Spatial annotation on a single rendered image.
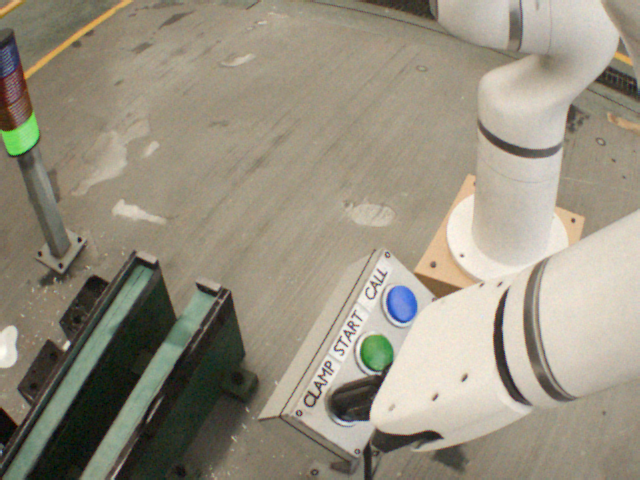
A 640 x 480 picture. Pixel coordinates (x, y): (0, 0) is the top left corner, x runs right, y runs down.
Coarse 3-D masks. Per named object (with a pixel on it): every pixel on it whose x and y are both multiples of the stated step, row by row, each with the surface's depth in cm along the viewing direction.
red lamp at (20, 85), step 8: (16, 72) 67; (0, 80) 65; (8, 80) 66; (16, 80) 67; (24, 80) 70; (0, 88) 66; (8, 88) 67; (16, 88) 68; (24, 88) 70; (0, 96) 67; (8, 96) 68; (16, 96) 69; (0, 104) 68
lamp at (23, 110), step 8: (24, 96) 70; (8, 104) 69; (16, 104) 69; (24, 104) 71; (0, 112) 69; (8, 112) 69; (16, 112) 70; (24, 112) 71; (32, 112) 74; (0, 120) 70; (8, 120) 70; (16, 120) 71; (24, 120) 72; (0, 128) 72; (8, 128) 71; (16, 128) 72
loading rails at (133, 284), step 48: (144, 288) 74; (96, 336) 69; (144, 336) 76; (192, 336) 68; (240, 336) 78; (48, 384) 62; (96, 384) 67; (144, 384) 64; (192, 384) 68; (240, 384) 76; (48, 432) 59; (96, 432) 68; (144, 432) 60; (192, 432) 71
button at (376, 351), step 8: (368, 336) 50; (376, 336) 50; (368, 344) 49; (376, 344) 49; (384, 344) 50; (360, 352) 49; (368, 352) 49; (376, 352) 49; (384, 352) 49; (392, 352) 50; (368, 360) 48; (376, 360) 49; (384, 360) 49; (392, 360) 50; (368, 368) 49; (376, 368) 49
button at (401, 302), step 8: (392, 288) 52; (400, 288) 53; (408, 288) 53; (392, 296) 52; (400, 296) 52; (408, 296) 53; (392, 304) 52; (400, 304) 52; (408, 304) 52; (416, 304) 53; (392, 312) 51; (400, 312) 52; (408, 312) 52; (400, 320) 52; (408, 320) 52
